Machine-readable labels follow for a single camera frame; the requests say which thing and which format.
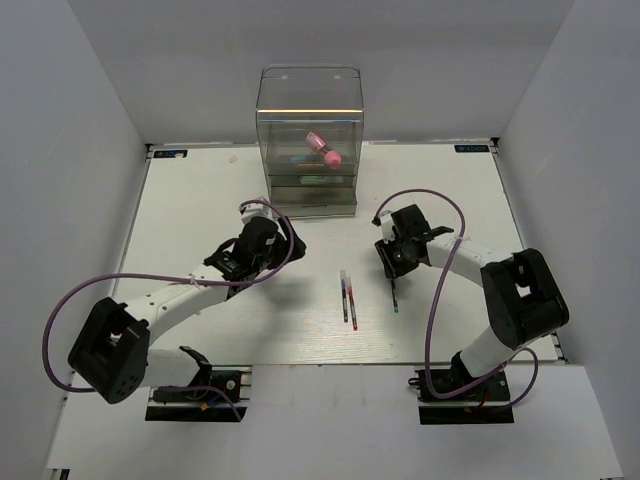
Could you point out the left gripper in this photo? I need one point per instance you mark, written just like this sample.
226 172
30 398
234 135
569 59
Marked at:
283 247

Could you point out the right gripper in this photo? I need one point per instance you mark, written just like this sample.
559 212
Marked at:
393 269

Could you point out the green pen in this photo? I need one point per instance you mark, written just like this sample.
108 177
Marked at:
394 296

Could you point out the purple pen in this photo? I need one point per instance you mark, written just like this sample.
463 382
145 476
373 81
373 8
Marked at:
344 301

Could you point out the red pen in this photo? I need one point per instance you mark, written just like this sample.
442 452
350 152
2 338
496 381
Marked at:
351 302

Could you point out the pink capped clip jar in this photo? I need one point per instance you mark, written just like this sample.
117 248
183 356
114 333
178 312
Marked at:
318 145

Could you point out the clear plastic drawer organizer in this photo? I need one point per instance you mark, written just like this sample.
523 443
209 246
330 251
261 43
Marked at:
310 122

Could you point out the green capped highlighter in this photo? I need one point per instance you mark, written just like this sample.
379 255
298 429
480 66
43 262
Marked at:
320 180

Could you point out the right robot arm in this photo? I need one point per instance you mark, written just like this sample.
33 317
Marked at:
523 301

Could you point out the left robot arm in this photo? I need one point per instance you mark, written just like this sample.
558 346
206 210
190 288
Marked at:
114 350

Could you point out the right blue table label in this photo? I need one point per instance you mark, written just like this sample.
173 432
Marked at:
471 148

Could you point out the blue table label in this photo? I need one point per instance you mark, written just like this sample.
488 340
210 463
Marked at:
170 154
471 148

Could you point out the left blue table label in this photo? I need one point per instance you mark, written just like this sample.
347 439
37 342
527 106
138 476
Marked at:
170 154

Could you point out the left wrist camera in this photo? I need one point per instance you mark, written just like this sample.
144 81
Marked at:
255 208

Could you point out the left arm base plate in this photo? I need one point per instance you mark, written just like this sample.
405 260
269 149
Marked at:
221 395

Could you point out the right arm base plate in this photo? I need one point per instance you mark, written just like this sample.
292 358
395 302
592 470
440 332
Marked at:
487 404

